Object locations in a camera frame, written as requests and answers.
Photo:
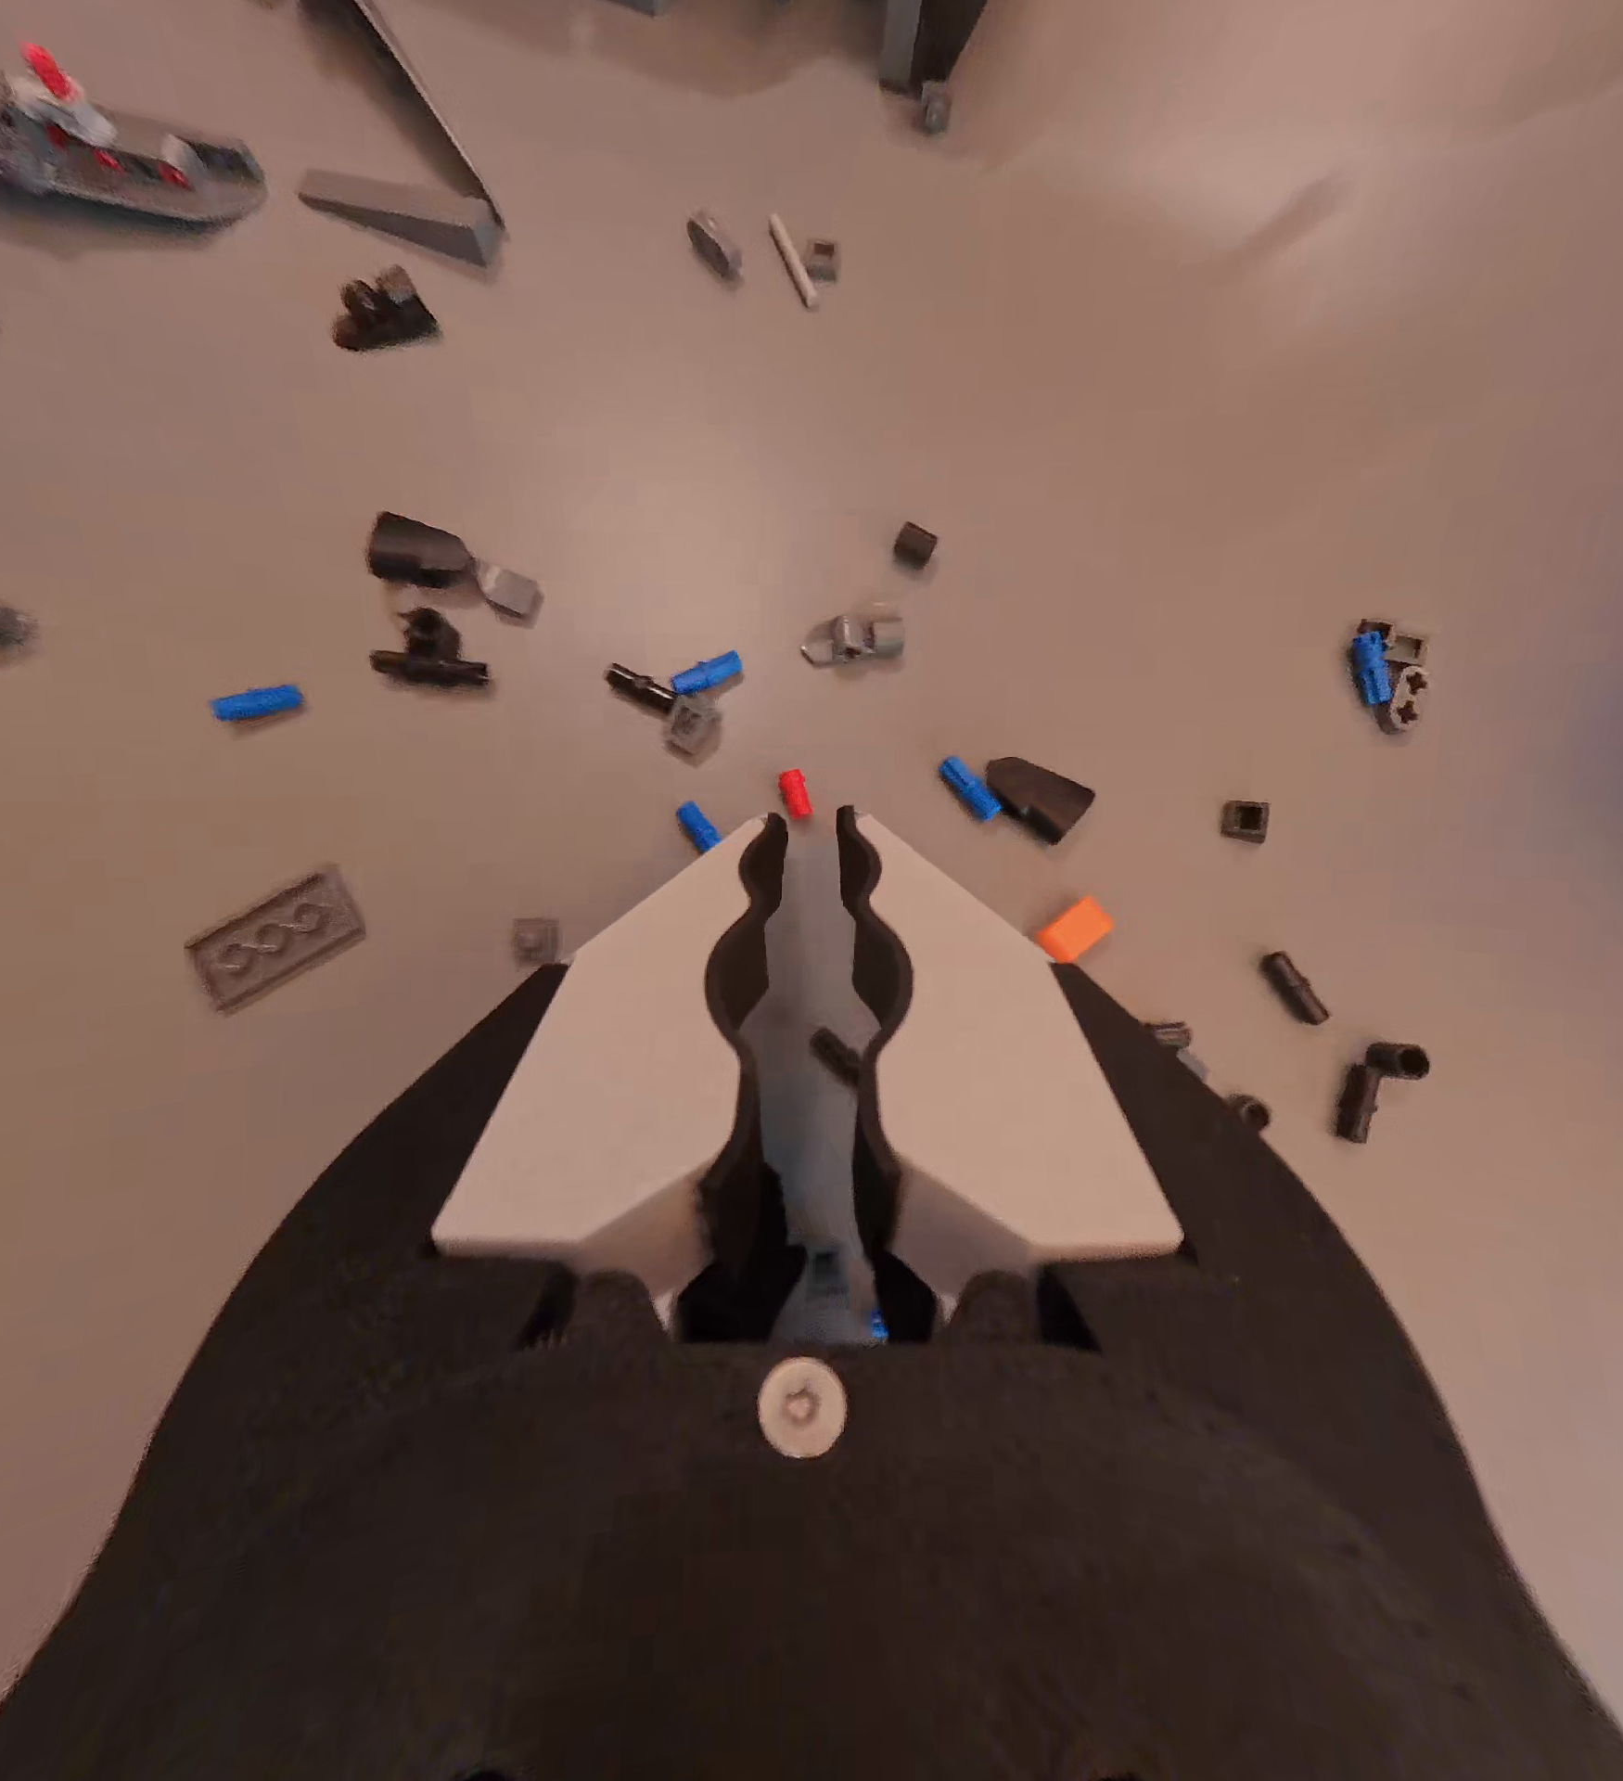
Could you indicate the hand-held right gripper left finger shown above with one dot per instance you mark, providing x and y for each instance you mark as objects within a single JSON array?
[{"x": 575, "y": 1114}]

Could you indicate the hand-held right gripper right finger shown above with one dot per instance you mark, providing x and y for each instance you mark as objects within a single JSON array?
[{"x": 1034, "y": 1114}]

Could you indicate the grey beam sub-assembly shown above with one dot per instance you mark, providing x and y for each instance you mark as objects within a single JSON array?
[{"x": 87, "y": 145}]

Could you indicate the toy car model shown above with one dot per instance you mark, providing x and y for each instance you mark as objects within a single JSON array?
[{"x": 922, "y": 36}]

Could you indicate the black toy pin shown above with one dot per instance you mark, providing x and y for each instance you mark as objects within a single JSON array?
[
  {"x": 1169, "y": 1032},
  {"x": 836, "y": 1055},
  {"x": 1293, "y": 988}
]

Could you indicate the tiny grey square plate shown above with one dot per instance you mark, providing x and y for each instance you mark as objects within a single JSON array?
[{"x": 536, "y": 939}]

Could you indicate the orange toy piece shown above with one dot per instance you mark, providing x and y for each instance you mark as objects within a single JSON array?
[{"x": 1072, "y": 926}]

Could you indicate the short blue pin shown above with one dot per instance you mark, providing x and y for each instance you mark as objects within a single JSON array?
[
  {"x": 966, "y": 788},
  {"x": 697, "y": 826}
]

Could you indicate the black curved slope piece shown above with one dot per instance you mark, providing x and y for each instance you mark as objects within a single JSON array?
[{"x": 1041, "y": 796}]

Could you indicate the dark grey rectangular plate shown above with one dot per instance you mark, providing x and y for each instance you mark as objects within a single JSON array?
[{"x": 276, "y": 939}]

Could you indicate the small black slope piece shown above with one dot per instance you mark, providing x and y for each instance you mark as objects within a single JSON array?
[{"x": 1243, "y": 822}]

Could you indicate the black angled connector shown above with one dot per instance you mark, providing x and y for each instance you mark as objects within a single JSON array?
[{"x": 1394, "y": 1063}]

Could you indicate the small grey plate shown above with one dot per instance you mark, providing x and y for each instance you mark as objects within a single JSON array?
[{"x": 692, "y": 723}]

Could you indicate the black cross-shaped connector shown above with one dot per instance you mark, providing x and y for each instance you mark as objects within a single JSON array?
[{"x": 429, "y": 666}]

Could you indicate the grey curved panel piece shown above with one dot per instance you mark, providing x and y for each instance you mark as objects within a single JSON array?
[{"x": 852, "y": 637}]

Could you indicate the long blue axle pin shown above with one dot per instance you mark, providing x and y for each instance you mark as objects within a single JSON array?
[{"x": 255, "y": 703}]

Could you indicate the blue pin with dark connector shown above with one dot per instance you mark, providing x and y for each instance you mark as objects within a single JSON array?
[{"x": 1380, "y": 673}]

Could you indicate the dark grey toy piece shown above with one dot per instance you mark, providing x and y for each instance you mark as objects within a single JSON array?
[{"x": 415, "y": 549}]

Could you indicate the black rounded piece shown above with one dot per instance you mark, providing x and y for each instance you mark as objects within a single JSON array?
[{"x": 379, "y": 313}]

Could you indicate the tiny grey square piece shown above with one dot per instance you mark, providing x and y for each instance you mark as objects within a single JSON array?
[{"x": 821, "y": 260}]

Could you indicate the small grey pin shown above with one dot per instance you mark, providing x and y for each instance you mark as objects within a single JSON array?
[{"x": 792, "y": 260}]

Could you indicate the tiny dark grey piece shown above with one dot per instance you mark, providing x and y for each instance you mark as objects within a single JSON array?
[{"x": 935, "y": 109}]

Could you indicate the grey triangular panel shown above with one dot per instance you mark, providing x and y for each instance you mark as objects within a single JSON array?
[{"x": 421, "y": 98}]

